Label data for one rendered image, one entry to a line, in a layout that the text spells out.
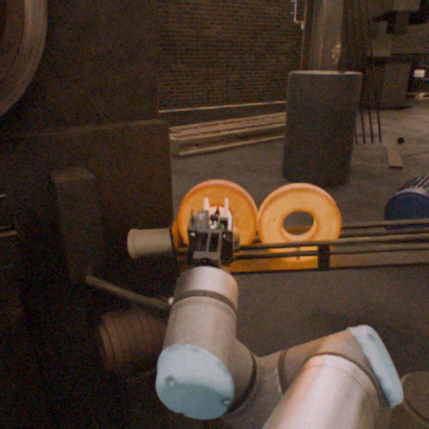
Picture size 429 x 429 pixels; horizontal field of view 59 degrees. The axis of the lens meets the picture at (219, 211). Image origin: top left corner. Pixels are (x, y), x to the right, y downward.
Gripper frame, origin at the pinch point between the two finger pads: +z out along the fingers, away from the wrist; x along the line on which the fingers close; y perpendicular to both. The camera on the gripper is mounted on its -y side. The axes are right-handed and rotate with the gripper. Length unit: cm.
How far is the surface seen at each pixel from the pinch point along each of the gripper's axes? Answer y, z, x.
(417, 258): -6.6, -4.0, -37.5
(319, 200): 3.8, -0.8, -18.5
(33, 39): 29.1, 6.9, 30.3
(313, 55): -89, 407, -77
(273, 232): -2.6, -2.6, -10.6
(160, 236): -4.2, -3.2, 11.1
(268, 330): -86, 32, -16
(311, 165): -118, 210, -57
